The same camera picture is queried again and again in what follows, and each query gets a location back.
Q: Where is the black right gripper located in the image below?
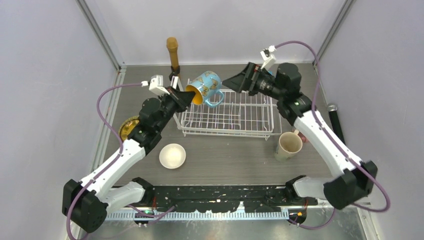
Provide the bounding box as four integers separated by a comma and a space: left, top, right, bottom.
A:
221, 62, 285, 101

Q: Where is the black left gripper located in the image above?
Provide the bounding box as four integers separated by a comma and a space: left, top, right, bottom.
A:
155, 86, 195, 133

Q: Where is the blue ceramic mug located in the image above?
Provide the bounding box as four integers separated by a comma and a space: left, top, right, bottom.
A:
185, 70, 225, 108

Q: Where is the white floral bowl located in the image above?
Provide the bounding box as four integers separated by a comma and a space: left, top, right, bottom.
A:
159, 143, 187, 170

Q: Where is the small yellow patterned plate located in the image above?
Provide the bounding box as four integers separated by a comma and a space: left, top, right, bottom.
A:
119, 118, 142, 140

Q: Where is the cream green ceramic mug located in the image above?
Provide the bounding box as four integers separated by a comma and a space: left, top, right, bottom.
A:
274, 130, 303, 162

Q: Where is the pink ceramic mug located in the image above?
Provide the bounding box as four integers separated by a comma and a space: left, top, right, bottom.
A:
292, 129, 309, 143

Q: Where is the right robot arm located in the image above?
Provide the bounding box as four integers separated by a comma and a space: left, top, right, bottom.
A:
222, 62, 378, 210

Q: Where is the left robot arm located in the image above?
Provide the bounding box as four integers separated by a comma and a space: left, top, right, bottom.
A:
62, 86, 196, 240

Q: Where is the black microphone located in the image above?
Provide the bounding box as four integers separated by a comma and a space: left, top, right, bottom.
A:
327, 103, 346, 144

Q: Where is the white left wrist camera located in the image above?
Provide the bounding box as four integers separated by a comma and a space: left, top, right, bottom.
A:
141, 74, 169, 97

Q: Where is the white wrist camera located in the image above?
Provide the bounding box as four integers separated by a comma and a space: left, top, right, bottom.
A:
260, 45, 276, 71
141, 74, 169, 97

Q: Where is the white wire dish rack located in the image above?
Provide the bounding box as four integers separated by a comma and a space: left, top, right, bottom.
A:
173, 89, 283, 140

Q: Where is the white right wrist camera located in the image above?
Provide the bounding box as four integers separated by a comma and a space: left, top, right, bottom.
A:
260, 45, 276, 71

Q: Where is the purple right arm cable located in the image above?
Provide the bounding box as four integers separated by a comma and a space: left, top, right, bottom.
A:
274, 40, 392, 213

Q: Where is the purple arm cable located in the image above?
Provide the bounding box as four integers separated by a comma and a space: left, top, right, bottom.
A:
274, 40, 392, 213
65, 82, 150, 240

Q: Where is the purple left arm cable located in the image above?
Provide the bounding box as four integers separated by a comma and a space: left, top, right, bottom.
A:
65, 82, 150, 240

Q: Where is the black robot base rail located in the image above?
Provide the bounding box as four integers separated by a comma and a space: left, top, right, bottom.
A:
132, 185, 318, 213

